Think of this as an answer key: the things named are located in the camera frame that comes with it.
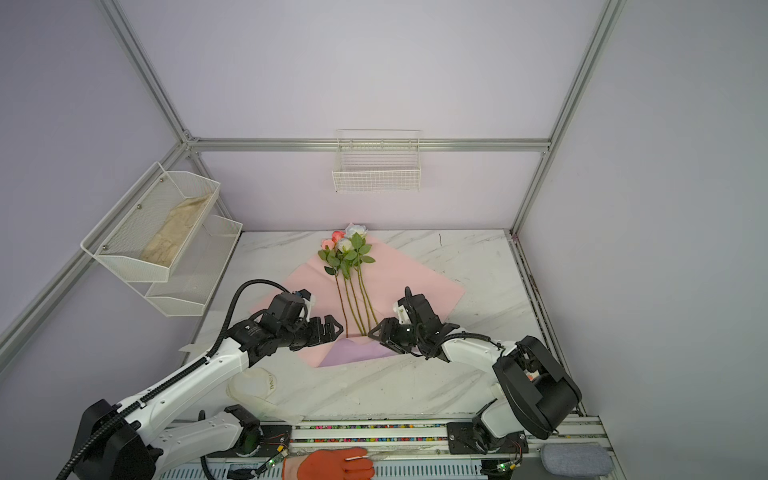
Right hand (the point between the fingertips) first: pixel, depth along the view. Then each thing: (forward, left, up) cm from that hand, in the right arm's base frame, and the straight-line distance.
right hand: (371, 338), depth 83 cm
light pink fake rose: (+33, +17, -4) cm, 38 cm away
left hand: (-1, +11, +4) cm, 12 cm away
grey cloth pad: (-27, -50, -7) cm, 57 cm away
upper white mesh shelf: (+16, +58, +25) cm, 65 cm away
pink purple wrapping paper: (+17, +5, -7) cm, 19 cm away
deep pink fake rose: (+44, +16, -4) cm, 47 cm away
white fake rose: (+40, +8, +2) cm, 41 cm away
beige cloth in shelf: (+13, +53, +23) cm, 59 cm away
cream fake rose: (+37, +12, -2) cm, 39 cm away
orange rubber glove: (-28, +5, -8) cm, 30 cm away
